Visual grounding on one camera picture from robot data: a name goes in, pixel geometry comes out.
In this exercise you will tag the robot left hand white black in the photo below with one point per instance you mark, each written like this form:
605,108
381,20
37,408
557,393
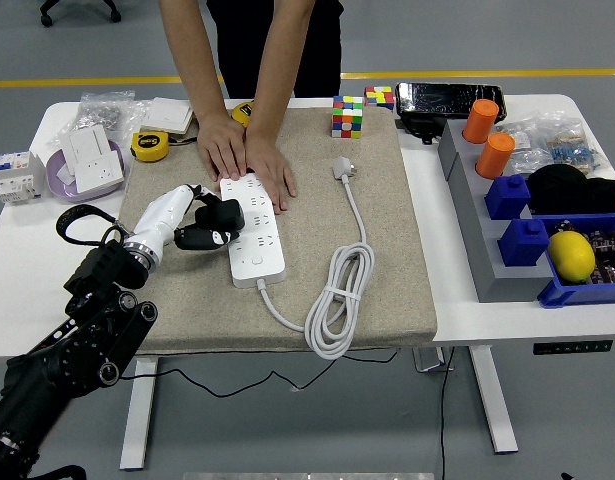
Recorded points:
164,215

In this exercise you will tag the person's right hand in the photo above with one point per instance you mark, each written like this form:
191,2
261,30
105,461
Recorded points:
222,147

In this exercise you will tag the person's left hand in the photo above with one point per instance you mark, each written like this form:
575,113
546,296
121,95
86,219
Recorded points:
272,170

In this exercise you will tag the black plug adapter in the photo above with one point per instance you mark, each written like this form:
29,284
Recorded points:
222,215

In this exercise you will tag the white power strip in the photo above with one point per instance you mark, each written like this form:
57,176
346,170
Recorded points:
257,260

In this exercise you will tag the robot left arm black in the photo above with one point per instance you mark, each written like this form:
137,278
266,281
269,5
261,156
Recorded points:
87,345

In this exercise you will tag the person's right forearm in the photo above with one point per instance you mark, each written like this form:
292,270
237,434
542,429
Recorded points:
197,65

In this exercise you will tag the person's left forearm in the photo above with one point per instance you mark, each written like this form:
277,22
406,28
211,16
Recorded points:
279,65

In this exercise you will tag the yellow square tape measure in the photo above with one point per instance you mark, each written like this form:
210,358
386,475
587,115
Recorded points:
242,112

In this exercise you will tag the yellow round tape measure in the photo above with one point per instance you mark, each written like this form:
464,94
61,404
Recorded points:
149,146

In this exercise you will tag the white socket panel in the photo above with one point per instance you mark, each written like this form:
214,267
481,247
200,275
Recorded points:
102,172

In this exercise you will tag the large colourful puzzle cube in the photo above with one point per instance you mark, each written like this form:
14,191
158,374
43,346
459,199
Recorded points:
347,117

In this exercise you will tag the white table leg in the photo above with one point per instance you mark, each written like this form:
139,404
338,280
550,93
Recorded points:
139,415
492,400

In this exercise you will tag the purple bowl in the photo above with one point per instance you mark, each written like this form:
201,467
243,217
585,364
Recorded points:
57,187

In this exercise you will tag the clear bag of screws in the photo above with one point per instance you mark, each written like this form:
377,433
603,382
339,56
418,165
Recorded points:
104,115

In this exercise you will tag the small colourful puzzle cube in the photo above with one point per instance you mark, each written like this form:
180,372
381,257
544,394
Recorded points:
379,97

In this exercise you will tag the black table control panel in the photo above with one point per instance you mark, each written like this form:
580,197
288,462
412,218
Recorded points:
572,347

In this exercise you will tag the grey-brown mat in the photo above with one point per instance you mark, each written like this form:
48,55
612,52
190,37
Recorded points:
337,300

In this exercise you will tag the white circuit breaker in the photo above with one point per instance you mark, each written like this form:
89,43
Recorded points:
12,172

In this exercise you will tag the blue plastic bin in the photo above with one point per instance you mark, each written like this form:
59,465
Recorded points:
577,295

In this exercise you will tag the silver box under table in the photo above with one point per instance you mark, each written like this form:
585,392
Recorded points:
427,360

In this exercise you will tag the black plastic-wrapped device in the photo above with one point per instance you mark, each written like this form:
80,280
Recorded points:
447,100

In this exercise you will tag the black office chair base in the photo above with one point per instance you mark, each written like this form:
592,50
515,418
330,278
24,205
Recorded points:
82,7

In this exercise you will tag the orange cylinder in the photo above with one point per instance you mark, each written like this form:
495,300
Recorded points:
494,155
479,120

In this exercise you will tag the yellow lemon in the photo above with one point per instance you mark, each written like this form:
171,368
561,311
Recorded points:
571,257

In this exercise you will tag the dark cylindrical capacitors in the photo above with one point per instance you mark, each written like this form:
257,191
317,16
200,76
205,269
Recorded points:
609,260

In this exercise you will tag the grey block holder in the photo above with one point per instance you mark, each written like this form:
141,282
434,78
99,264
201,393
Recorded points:
487,250

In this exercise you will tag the blue block with knob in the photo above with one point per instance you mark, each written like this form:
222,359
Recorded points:
507,197
523,242

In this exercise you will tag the small black part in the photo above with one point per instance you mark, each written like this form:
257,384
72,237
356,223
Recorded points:
563,227

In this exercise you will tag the clear bag of white parts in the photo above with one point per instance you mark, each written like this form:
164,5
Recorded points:
522,145

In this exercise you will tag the black cloth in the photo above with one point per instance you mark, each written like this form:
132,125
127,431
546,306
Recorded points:
567,190

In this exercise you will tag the clear bag of blue components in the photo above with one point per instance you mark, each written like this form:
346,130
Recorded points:
577,147

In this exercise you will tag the white flat wall switch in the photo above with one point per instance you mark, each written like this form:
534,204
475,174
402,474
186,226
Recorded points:
164,115

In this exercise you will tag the white switch panel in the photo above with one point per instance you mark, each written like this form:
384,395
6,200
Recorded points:
87,145

